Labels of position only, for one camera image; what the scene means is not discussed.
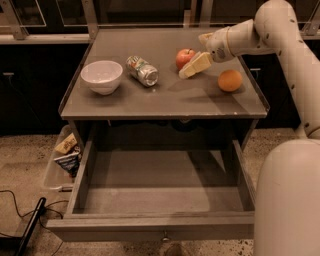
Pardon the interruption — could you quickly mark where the orange fruit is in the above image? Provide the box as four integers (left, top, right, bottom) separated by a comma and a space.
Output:
218, 70, 243, 92

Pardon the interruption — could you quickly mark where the yellow snack packet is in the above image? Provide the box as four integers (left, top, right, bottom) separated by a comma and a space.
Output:
55, 133, 77, 154

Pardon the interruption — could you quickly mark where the white ceramic bowl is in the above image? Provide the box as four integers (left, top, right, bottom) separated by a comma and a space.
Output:
80, 60, 123, 95

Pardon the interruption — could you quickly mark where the blue snack bag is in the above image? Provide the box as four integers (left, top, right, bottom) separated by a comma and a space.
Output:
54, 152, 81, 177

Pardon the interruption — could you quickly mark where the black cable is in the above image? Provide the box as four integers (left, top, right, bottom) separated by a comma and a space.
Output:
0, 189, 70, 256

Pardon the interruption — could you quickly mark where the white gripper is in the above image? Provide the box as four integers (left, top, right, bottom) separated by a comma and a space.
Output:
179, 20, 259, 79

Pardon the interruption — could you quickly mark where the clear plastic storage bin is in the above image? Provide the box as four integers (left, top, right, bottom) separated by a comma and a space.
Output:
42, 124, 81, 192

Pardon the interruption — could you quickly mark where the red apple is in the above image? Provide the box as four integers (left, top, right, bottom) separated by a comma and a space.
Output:
176, 48, 196, 70

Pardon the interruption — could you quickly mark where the metal drawer knob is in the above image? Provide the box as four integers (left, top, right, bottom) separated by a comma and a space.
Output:
161, 231, 171, 243

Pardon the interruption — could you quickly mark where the black bar stand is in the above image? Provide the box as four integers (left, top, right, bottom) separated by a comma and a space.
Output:
14, 197, 46, 256

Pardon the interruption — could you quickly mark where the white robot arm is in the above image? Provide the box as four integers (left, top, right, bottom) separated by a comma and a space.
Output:
179, 0, 320, 256

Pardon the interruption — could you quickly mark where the grey wooden cabinet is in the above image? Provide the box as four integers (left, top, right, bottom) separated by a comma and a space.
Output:
58, 27, 270, 152

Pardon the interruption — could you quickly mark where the silver green soda can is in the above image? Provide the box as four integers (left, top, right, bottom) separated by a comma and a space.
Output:
126, 55, 159, 87

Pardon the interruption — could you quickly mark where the grey open top drawer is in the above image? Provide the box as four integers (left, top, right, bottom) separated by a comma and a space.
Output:
47, 141, 255, 241

